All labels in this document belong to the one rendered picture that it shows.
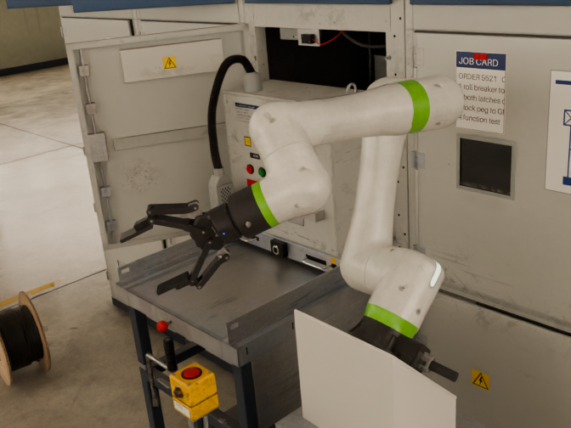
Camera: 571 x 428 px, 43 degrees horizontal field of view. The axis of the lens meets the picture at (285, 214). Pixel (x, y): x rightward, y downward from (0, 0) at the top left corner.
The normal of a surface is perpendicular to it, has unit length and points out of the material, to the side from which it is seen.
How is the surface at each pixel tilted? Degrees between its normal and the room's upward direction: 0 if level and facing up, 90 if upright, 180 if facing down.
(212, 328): 0
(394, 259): 45
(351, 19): 90
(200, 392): 91
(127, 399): 0
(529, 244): 90
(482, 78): 90
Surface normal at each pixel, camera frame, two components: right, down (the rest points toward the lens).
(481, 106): -0.73, 0.30
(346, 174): 0.68, 0.21
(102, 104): 0.30, 0.32
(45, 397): -0.08, -0.93
